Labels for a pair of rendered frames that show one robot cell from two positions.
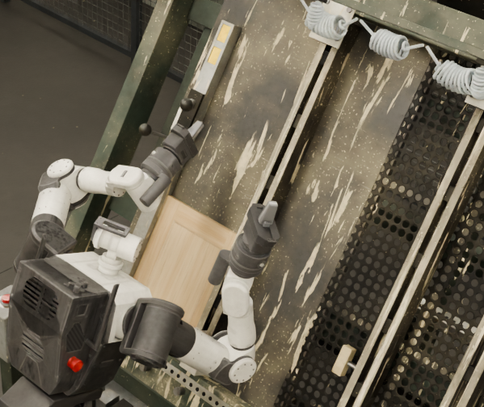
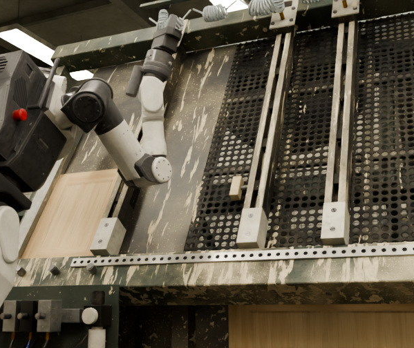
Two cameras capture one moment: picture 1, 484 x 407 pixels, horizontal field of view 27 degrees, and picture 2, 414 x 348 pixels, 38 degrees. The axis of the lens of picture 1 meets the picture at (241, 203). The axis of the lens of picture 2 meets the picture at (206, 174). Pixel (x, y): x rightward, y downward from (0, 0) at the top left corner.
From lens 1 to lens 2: 2.23 m
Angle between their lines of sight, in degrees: 49
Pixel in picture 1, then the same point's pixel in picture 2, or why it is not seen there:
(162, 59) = not seen: hidden behind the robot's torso
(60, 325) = (9, 71)
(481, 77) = not seen: outside the picture
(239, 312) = (156, 105)
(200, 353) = (128, 132)
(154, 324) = (92, 83)
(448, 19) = (243, 12)
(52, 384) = not seen: outside the picture
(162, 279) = (61, 221)
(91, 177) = not seen: hidden behind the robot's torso
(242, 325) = (157, 128)
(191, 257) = (86, 197)
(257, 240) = (167, 30)
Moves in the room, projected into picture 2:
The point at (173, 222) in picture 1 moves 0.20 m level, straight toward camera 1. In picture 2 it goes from (67, 186) to (76, 175)
